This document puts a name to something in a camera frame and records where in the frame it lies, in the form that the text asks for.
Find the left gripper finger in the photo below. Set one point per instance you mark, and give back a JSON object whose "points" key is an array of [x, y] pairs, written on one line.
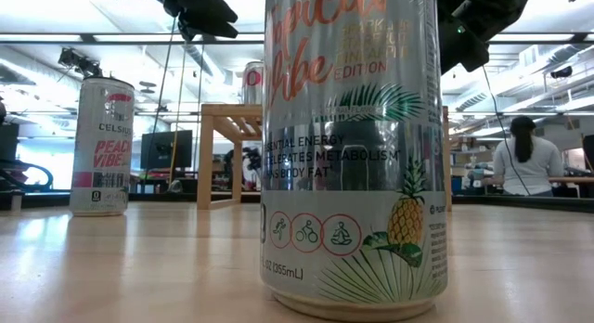
{"points": [[204, 5], [209, 29]]}

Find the black aluminium table frame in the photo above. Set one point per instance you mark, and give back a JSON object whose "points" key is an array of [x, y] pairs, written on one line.
{"points": [[520, 201]]}

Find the Diet Coke can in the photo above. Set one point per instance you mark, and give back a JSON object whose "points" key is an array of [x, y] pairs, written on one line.
{"points": [[253, 88]]}

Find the wooden slatted crate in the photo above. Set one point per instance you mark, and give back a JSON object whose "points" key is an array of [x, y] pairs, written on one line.
{"points": [[205, 165]]}

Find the wooden work table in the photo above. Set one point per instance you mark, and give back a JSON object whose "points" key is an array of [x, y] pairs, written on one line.
{"points": [[575, 179]]}

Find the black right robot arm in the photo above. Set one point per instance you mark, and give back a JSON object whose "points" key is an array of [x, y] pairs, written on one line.
{"points": [[501, 7]]}

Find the person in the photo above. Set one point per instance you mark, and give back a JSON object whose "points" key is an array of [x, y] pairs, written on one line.
{"points": [[529, 160]]}

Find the black office chair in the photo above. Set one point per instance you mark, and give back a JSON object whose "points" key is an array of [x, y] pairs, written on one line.
{"points": [[14, 167]]}

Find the black ceiling spotlight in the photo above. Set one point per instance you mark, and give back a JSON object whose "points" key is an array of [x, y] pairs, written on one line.
{"points": [[79, 63]]}

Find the Celsius Peach Vibe can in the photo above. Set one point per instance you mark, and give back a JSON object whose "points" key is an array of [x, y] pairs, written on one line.
{"points": [[102, 174]]}

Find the black ceiling fixture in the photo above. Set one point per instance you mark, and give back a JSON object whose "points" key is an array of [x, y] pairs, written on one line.
{"points": [[561, 72]]}

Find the Celsius Tropical Vibe can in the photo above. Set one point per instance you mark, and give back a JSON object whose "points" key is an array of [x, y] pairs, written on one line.
{"points": [[352, 174]]}

